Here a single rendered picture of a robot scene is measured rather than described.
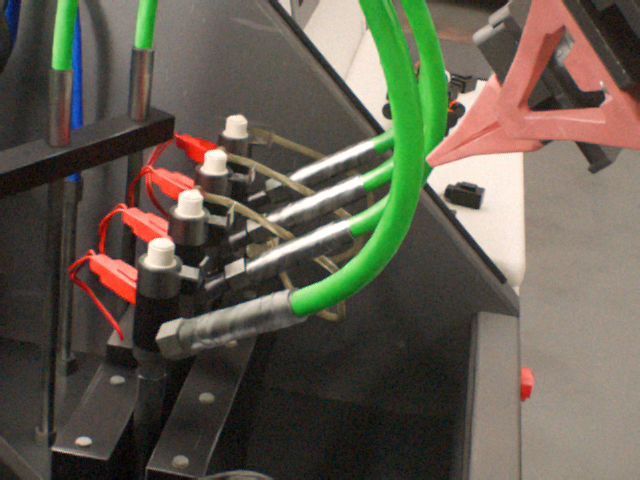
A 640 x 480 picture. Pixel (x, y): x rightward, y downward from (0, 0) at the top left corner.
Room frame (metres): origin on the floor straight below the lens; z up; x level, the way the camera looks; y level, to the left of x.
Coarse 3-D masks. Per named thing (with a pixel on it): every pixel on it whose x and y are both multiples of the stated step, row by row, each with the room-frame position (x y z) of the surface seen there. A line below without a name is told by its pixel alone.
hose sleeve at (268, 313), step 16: (240, 304) 0.59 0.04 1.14; (256, 304) 0.58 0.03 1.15; (272, 304) 0.57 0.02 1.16; (288, 304) 0.57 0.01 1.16; (192, 320) 0.60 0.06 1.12; (208, 320) 0.59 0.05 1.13; (224, 320) 0.58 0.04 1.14; (240, 320) 0.58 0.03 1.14; (256, 320) 0.57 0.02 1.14; (272, 320) 0.57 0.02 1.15; (288, 320) 0.56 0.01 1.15; (304, 320) 0.57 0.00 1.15; (192, 336) 0.59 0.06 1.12; (208, 336) 0.58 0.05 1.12; (224, 336) 0.58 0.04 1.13; (240, 336) 0.58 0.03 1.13
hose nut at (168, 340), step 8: (176, 320) 0.60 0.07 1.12; (184, 320) 0.61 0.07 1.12; (160, 328) 0.61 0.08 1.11; (168, 328) 0.60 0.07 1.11; (176, 328) 0.60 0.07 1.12; (160, 336) 0.60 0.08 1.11; (168, 336) 0.60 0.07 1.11; (176, 336) 0.59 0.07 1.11; (160, 344) 0.60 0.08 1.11; (168, 344) 0.60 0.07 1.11; (176, 344) 0.59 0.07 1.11; (168, 352) 0.60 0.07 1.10; (176, 352) 0.59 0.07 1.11; (184, 352) 0.59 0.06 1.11; (192, 352) 0.60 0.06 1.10
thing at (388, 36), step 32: (384, 0) 0.56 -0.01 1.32; (384, 32) 0.55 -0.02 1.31; (384, 64) 0.55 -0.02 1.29; (416, 96) 0.55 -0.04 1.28; (416, 128) 0.55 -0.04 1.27; (416, 160) 0.54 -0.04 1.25; (416, 192) 0.54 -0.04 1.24; (384, 224) 0.55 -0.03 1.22; (384, 256) 0.55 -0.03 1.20; (320, 288) 0.56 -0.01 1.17; (352, 288) 0.55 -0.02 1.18
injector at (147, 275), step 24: (144, 264) 0.70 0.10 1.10; (144, 288) 0.70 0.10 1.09; (168, 288) 0.70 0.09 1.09; (144, 312) 0.69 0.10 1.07; (168, 312) 0.70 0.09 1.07; (144, 336) 0.69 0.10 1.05; (144, 360) 0.69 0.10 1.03; (168, 360) 0.70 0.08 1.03; (144, 384) 0.70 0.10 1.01; (144, 408) 0.70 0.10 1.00; (144, 432) 0.70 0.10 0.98; (144, 456) 0.70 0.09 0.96
